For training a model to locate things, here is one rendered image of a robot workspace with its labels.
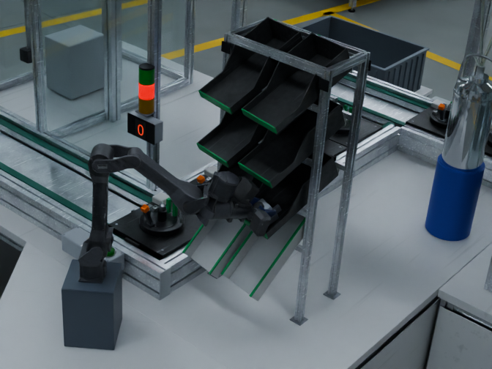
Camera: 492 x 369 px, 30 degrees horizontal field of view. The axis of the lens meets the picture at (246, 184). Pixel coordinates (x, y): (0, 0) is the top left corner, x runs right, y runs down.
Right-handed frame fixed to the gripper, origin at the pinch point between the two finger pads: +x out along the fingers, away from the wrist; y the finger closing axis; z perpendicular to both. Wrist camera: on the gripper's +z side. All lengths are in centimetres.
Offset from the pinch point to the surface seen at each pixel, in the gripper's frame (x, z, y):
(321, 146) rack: 7.8, 22.1, -4.3
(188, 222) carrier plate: 8.8, -31.2, 38.0
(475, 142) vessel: 83, 19, 7
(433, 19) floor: 420, -47, 340
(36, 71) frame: -15, -20, 118
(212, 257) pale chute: 1.4, -25.9, 12.8
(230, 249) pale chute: 2.4, -19.5, 7.9
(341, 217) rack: 30.9, -3.5, -0.3
